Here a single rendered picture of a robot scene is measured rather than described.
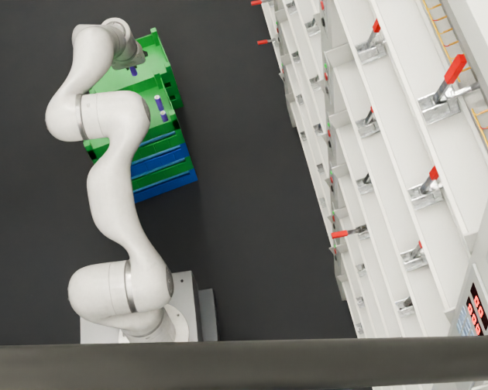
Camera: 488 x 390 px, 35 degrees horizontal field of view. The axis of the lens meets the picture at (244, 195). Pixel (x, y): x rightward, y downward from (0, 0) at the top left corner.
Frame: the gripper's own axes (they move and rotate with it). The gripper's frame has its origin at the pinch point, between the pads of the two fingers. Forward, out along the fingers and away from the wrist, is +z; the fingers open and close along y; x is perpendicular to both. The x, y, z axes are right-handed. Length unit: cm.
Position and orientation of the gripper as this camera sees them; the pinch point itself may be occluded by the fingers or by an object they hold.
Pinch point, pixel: (130, 63)
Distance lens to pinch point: 239.0
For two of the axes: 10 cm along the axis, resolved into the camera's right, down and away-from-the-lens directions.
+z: -0.1, 0.8, 10.0
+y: 9.7, -2.6, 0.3
